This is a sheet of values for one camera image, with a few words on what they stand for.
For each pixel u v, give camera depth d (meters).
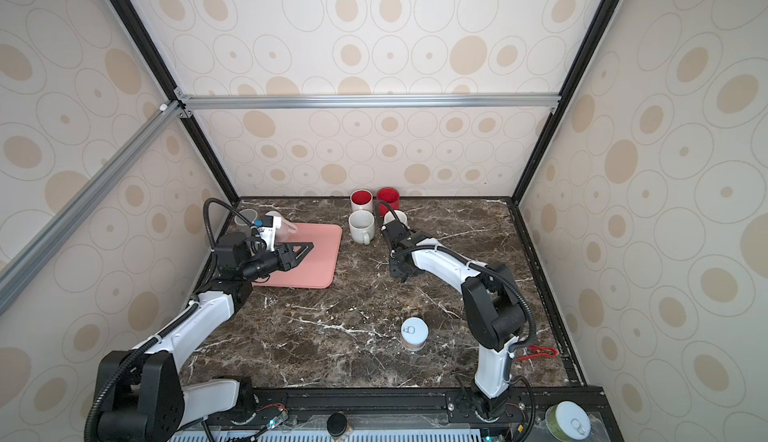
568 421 0.68
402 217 1.20
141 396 0.41
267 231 0.73
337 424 0.63
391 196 1.12
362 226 1.01
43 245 0.55
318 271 1.00
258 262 0.70
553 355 0.81
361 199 1.12
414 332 0.81
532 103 0.94
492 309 0.48
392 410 0.75
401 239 0.73
